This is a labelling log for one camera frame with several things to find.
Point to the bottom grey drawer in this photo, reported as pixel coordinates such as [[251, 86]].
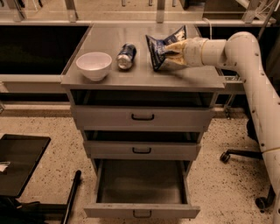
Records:
[[141, 189]]

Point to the middle grey drawer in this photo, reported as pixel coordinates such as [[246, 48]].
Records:
[[111, 144]]

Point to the grey metal shelf rail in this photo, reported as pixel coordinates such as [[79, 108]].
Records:
[[32, 83]]

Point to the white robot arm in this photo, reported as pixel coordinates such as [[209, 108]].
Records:
[[241, 53]]

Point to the top grey drawer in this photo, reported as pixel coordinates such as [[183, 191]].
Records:
[[141, 110]]

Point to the blue soda can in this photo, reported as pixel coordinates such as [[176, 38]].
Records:
[[125, 57]]

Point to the black floor bar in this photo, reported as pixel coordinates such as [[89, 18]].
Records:
[[71, 197]]

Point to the white ceramic bowl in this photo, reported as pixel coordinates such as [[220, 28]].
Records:
[[94, 65]]

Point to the grey metal drawer cabinet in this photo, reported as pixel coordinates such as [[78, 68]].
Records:
[[109, 38]]

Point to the blue chip bag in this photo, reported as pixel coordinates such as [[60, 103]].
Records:
[[157, 47]]

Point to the grey drawer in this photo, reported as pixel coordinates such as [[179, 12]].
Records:
[[141, 189], [111, 144], [141, 110]]

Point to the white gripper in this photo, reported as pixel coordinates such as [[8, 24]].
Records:
[[194, 52]]

